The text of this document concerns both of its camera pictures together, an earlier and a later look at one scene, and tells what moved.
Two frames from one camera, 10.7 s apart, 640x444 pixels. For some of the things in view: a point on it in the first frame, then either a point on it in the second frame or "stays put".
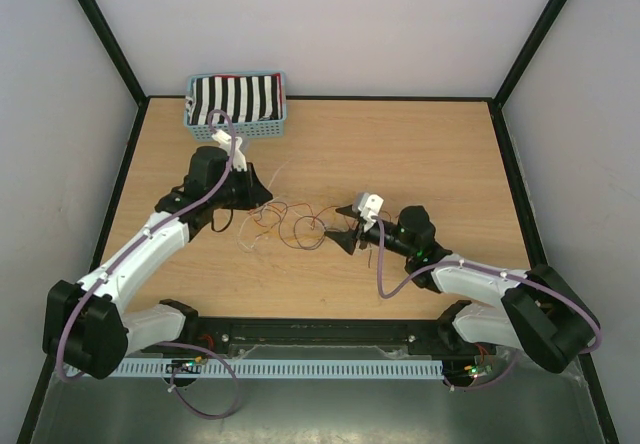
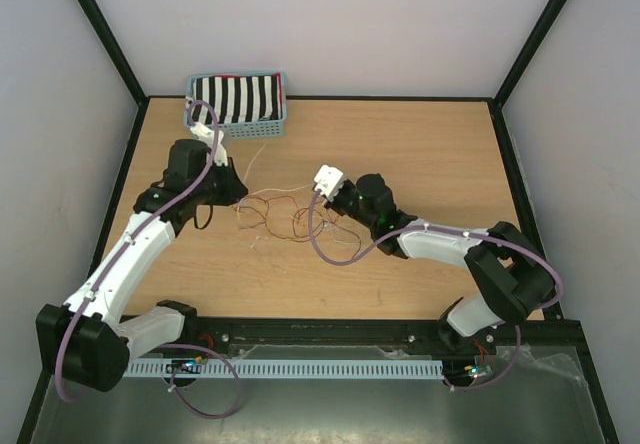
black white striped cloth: x=246 y=98 stays put
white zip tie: x=278 y=170 -> x=252 y=162
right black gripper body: x=368 y=237 -> x=345 y=201
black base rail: x=310 y=334 stays put
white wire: x=239 y=233 -> x=287 y=189
